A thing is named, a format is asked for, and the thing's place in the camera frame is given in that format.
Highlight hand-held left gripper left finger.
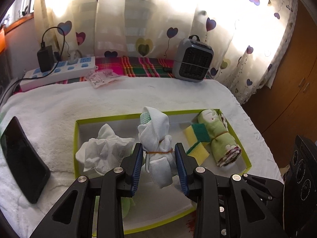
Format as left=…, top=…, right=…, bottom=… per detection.
left=29, top=142, right=144, bottom=238

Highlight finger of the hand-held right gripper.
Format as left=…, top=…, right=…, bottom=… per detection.
left=244, top=174, right=285, bottom=203

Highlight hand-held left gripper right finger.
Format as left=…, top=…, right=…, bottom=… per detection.
left=174, top=142, right=289, bottom=238

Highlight yellow sponge with green scrubber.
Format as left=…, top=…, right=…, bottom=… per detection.
left=186, top=140, right=210, bottom=165
left=184, top=123, right=211, bottom=144

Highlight green microfiber cloth bundle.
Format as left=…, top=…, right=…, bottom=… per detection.
left=122, top=196, right=135, bottom=219

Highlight lime green cardboard box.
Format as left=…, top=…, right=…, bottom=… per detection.
left=74, top=108, right=252, bottom=236

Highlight white sock bundle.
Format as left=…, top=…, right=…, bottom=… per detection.
left=75, top=123, right=135, bottom=176

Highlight white and teal cloth bundle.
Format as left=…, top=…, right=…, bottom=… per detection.
left=137, top=106, right=174, bottom=188

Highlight green patterned cloth roll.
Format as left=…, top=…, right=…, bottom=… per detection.
left=197, top=108, right=242, bottom=171

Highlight red thread bundle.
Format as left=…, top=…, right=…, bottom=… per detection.
left=187, top=213, right=199, bottom=231

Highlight wooden cabinet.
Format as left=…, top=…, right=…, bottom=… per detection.
left=244, top=0, right=317, bottom=149

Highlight small plastic sachets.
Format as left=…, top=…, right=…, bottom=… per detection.
left=85, top=70, right=122, bottom=89

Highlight plaid cloth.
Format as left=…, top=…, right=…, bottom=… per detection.
left=13, top=56, right=216, bottom=95

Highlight grey mini heater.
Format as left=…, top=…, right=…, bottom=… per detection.
left=172, top=35, right=214, bottom=83

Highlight black smartphone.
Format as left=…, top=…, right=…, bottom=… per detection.
left=0, top=116, right=51, bottom=204

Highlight white and blue power strip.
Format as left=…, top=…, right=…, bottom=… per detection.
left=19, top=57, right=97, bottom=92

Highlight white plug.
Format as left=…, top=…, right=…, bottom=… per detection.
left=68, top=50, right=81, bottom=63

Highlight black charger adapter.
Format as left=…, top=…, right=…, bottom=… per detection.
left=37, top=46, right=55, bottom=73

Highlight heart print curtain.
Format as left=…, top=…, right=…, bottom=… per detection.
left=33, top=0, right=299, bottom=105

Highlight black charger cable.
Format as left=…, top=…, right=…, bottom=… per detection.
left=41, top=27, right=70, bottom=62

